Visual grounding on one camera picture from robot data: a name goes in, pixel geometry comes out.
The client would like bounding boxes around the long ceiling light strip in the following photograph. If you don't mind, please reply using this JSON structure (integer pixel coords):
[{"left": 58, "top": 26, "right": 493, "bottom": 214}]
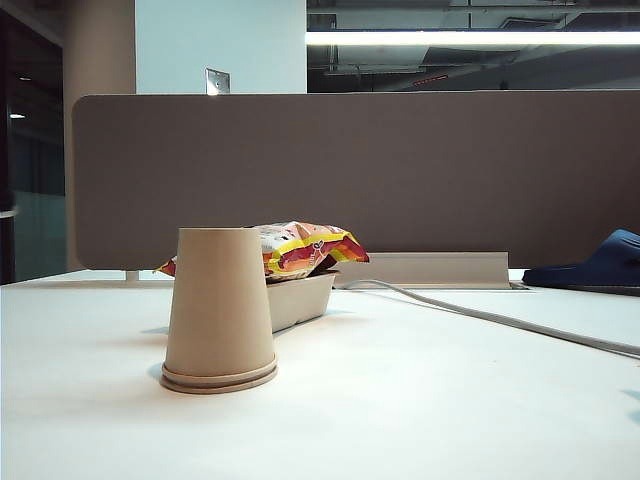
[{"left": 304, "top": 30, "right": 640, "bottom": 47}]

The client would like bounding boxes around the white power cable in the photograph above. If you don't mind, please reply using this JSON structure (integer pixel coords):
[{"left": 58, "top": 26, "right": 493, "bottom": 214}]
[{"left": 333, "top": 278, "right": 640, "bottom": 360}]

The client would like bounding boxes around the upturned brown paper cup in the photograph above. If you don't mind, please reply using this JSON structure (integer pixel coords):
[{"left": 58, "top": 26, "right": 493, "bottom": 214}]
[{"left": 159, "top": 226, "right": 278, "bottom": 395}]

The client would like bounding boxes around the white desk cable flap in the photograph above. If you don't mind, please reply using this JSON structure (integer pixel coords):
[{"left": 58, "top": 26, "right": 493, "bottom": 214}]
[{"left": 333, "top": 251, "right": 510, "bottom": 290}]

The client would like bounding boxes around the beige paper pulp box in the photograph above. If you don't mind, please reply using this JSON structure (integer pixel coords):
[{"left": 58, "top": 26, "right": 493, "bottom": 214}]
[{"left": 264, "top": 269, "right": 341, "bottom": 334}]

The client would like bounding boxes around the brown desk divider panel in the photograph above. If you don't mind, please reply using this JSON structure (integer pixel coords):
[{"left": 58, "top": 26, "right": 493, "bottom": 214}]
[{"left": 71, "top": 90, "right": 640, "bottom": 274}]

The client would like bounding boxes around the navy blue slipper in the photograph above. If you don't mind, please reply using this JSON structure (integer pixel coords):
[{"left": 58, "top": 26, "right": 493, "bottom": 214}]
[{"left": 521, "top": 228, "right": 640, "bottom": 296}]

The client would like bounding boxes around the shiny metal wall plate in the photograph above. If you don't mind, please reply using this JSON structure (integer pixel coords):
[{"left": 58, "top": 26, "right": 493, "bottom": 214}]
[{"left": 203, "top": 67, "right": 231, "bottom": 96}]

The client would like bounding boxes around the striped chips bag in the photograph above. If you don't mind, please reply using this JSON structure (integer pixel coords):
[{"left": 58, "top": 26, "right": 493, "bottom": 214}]
[{"left": 152, "top": 220, "right": 371, "bottom": 280}]

